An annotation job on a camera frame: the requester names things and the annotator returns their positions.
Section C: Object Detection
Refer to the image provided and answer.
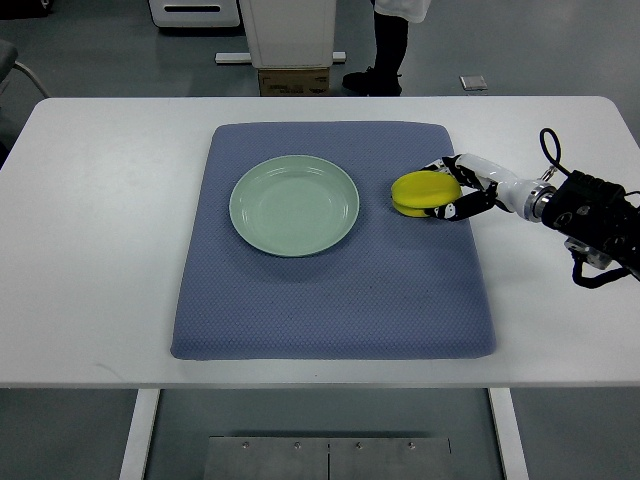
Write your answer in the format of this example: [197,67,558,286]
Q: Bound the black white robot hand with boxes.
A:
[422,154,556,223]

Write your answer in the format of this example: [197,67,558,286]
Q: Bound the yellow starfruit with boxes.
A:
[391,170,462,218]

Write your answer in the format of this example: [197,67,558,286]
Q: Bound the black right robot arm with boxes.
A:
[534,128,639,289]

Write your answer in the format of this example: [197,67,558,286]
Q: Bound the small grey floor plate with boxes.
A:
[459,75,488,92]

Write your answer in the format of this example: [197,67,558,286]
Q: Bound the light green plate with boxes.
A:
[229,155,360,257]

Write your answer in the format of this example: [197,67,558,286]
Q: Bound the blue textured mat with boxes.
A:
[171,121,496,360]

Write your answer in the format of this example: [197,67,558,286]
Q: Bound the right white table leg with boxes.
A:
[488,388,530,480]

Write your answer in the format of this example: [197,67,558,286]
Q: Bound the white table leg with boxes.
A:
[119,389,160,480]
[488,388,530,480]

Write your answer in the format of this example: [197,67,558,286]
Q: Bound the person in white coat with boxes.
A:
[342,0,431,97]

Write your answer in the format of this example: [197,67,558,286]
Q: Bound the cardboard box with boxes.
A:
[258,68,330,97]

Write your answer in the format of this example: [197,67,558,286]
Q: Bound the white machine column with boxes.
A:
[215,0,347,69]

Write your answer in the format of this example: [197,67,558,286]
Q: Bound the white cabinet with slot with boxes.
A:
[148,0,241,28]

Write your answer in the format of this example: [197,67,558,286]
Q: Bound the left white table leg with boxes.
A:
[119,389,160,480]

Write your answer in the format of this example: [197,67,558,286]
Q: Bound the grey chair with frame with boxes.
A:
[0,39,52,98]

